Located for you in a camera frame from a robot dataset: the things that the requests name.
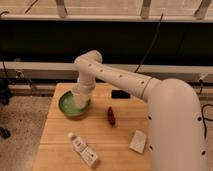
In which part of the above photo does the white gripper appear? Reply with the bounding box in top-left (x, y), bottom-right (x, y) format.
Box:
top-left (72, 78), bottom-right (96, 101)

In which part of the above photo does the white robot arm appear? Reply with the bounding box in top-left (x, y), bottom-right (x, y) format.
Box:
top-left (74, 50), bottom-right (208, 171)

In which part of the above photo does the green ceramic bowl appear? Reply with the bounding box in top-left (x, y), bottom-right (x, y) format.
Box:
top-left (58, 91), bottom-right (91, 118)

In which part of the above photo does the black rectangular block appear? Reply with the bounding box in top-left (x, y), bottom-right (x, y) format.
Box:
top-left (111, 90), bottom-right (130, 99)

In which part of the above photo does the dark red small object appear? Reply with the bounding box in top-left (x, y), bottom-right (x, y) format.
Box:
top-left (107, 107), bottom-right (116, 127)

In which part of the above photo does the white tube with label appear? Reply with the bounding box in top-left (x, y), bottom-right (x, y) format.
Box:
top-left (68, 132), bottom-right (99, 167)

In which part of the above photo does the black object at left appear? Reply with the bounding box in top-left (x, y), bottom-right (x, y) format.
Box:
top-left (0, 79), bottom-right (11, 139)

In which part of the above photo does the white rectangular sponge block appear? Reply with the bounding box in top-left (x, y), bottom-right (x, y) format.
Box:
top-left (129, 130), bottom-right (147, 154)

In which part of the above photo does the black cable on wall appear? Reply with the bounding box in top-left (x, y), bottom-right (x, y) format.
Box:
top-left (133, 13), bottom-right (164, 74)

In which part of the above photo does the grey wall rail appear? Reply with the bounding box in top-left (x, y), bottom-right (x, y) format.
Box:
top-left (0, 60), bottom-right (213, 83)

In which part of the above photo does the black cable on floor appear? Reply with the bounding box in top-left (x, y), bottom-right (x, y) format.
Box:
top-left (198, 83), bottom-right (213, 138)

